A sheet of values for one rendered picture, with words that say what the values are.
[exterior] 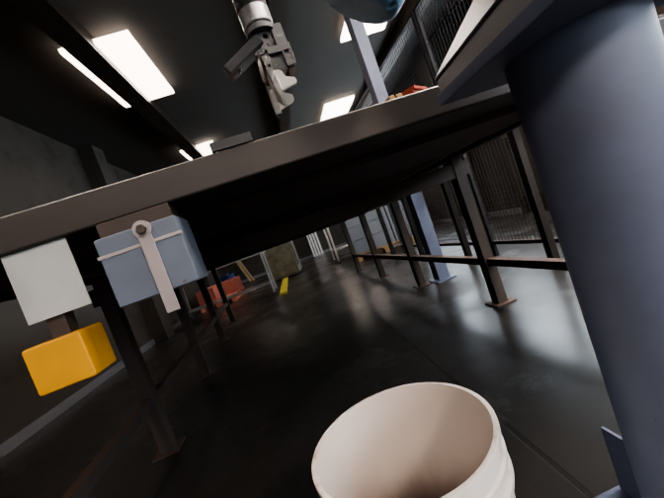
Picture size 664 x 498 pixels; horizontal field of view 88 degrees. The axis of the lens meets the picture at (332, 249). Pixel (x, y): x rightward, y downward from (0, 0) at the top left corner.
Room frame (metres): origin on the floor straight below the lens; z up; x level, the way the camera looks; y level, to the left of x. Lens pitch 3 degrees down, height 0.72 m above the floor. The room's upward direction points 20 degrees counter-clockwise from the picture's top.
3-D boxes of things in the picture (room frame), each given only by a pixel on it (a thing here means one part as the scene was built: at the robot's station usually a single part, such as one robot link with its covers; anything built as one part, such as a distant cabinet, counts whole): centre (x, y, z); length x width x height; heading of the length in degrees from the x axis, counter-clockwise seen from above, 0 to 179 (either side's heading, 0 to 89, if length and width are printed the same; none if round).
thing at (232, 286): (7.48, 2.58, 0.21); 1.15 x 0.78 x 0.41; 6
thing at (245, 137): (0.67, 0.11, 0.92); 0.08 x 0.08 x 0.02; 10
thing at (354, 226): (6.25, -0.93, 0.54); 1.09 x 0.73 x 1.08; 84
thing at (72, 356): (0.59, 0.48, 0.74); 0.09 x 0.08 x 0.24; 100
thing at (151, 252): (0.63, 0.31, 0.77); 0.14 x 0.11 x 0.18; 100
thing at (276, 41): (0.87, -0.02, 1.17); 0.09 x 0.08 x 0.12; 100
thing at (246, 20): (0.87, -0.02, 1.25); 0.08 x 0.08 x 0.05
